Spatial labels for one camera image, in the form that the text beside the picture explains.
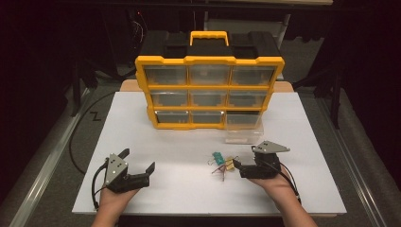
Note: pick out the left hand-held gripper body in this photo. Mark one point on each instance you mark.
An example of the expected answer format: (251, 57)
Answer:
(114, 168)

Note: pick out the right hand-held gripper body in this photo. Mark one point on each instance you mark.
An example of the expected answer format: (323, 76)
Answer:
(271, 147)

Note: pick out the clear plastic drawer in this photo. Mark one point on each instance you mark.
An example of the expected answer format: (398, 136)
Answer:
(244, 132)

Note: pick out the teal binder clip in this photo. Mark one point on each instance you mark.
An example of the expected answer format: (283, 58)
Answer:
(218, 157)

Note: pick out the yellow black organizer case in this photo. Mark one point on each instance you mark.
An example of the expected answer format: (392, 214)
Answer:
(208, 50)

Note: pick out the person's left hand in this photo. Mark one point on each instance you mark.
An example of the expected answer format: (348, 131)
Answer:
(112, 199)

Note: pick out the person's right hand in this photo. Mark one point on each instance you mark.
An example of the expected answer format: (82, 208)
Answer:
(282, 186)

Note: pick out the black metal stand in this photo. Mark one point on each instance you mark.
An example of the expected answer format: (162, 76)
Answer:
(336, 104)
(75, 94)

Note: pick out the set of clear organizer drawers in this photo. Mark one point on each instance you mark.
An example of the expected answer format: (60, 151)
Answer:
(208, 75)

